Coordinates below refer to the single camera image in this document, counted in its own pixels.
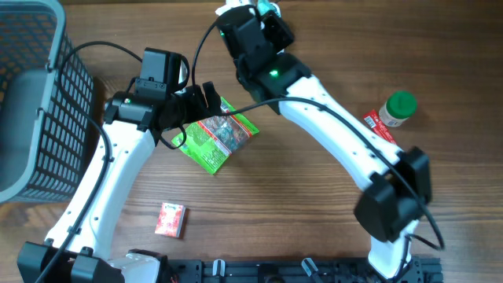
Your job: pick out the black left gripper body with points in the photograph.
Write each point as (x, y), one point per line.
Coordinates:
(190, 105)

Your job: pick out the green snack packet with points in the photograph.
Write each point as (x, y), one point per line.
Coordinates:
(210, 142)

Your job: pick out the teal packet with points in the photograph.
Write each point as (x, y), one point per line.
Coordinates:
(264, 6)

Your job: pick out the pink tissue pack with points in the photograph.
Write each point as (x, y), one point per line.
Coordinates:
(170, 220)

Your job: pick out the red stick packet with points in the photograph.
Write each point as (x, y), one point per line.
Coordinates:
(377, 126)

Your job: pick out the green lid jar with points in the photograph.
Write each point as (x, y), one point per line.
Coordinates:
(400, 106)

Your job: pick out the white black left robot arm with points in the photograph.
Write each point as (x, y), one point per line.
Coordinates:
(77, 248)

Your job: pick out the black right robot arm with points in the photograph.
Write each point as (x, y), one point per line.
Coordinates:
(395, 185)

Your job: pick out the grey plastic mesh basket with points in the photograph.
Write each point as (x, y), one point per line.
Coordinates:
(43, 131)

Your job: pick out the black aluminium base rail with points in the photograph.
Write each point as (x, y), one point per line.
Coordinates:
(351, 270)

